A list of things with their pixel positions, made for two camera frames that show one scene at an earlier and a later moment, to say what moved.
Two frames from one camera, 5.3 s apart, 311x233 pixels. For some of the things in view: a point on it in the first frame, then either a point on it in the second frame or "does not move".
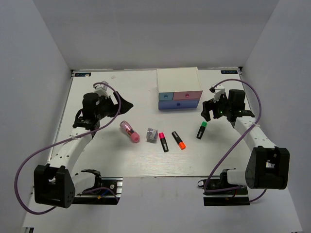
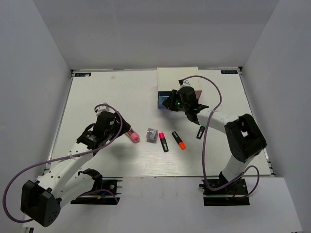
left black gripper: [125, 106] → [126, 126]
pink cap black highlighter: [163, 139] does not move
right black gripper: [207, 106] → [169, 103]
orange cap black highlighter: [181, 144] does not move
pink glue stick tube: [134, 136] does not move
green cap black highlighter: [203, 125] does not move
